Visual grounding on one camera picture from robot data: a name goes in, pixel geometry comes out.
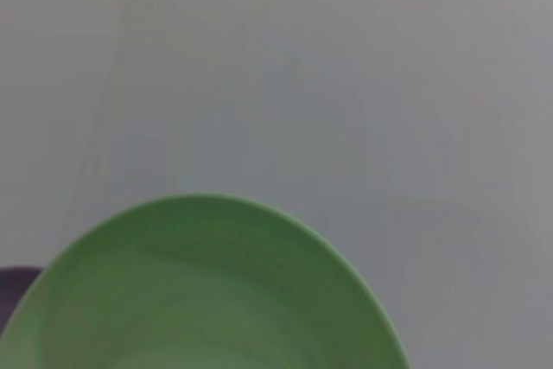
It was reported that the light green plate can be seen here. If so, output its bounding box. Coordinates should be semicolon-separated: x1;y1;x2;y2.
0;192;414;369

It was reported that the dark red plate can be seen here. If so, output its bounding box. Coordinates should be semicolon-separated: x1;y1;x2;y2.
0;265;44;331

